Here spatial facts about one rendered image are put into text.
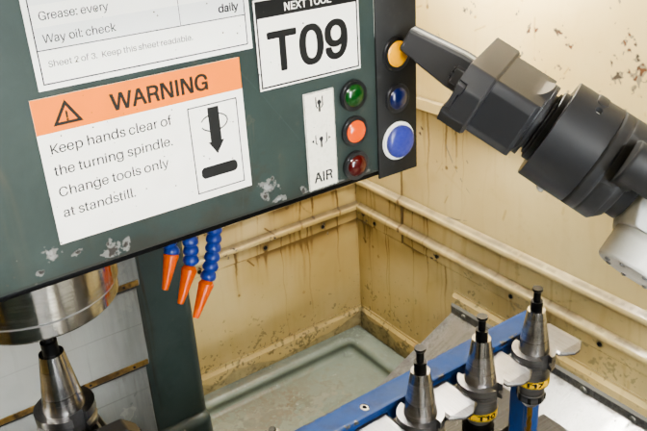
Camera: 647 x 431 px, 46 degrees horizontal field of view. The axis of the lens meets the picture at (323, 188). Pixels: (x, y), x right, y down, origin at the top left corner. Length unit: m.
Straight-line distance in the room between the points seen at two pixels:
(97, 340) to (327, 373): 0.93
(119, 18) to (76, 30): 0.03
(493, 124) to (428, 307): 1.41
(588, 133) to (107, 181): 0.36
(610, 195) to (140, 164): 0.35
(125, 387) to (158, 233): 0.89
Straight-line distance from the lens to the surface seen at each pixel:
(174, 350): 1.51
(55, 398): 0.86
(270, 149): 0.61
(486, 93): 0.59
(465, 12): 1.61
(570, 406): 1.69
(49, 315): 0.73
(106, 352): 1.40
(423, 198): 1.86
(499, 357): 1.16
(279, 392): 2.11
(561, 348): 1.19
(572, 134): 0.61
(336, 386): 2.11
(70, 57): 0.53
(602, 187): 0.61
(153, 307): 1.44
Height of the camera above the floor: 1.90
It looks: 24 degrees down
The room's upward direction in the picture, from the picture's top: 3 degrees counter-clockwise
